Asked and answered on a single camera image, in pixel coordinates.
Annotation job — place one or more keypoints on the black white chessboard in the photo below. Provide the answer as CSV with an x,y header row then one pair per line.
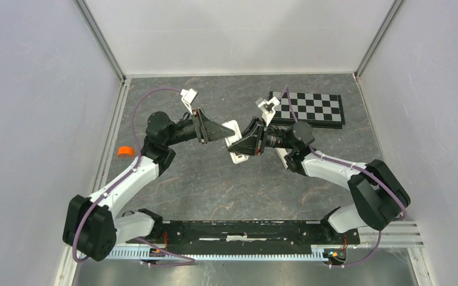
x,y
318,110

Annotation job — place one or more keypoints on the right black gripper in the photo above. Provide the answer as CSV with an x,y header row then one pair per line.
x,y
253,139

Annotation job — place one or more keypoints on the orange tape roll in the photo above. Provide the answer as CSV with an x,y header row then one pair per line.
x,y
125,152

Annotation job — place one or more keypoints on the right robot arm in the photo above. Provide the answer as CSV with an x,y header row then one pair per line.
x,y
378,197

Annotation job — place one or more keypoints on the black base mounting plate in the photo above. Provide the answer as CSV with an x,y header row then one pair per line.
x,y
224,237

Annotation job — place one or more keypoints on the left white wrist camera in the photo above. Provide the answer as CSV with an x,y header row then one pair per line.
x,y
187,98

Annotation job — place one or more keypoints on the white remote control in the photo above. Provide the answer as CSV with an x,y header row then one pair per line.
x,y
235,157

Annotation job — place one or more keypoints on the long white plastic bar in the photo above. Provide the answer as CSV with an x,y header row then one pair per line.
x,y
282,153

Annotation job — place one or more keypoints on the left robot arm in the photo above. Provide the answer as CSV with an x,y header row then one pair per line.
x,y
92,227

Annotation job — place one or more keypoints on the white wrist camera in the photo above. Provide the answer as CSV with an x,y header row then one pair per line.
x,y
268,108
187,98

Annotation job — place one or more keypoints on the slotted cable duct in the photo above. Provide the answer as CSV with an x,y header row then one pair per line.
x,y
146,253

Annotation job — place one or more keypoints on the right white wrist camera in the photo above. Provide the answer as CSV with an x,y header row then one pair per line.
x,y
268,108

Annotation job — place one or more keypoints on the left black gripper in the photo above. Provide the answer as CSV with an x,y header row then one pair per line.
x,y
209,130

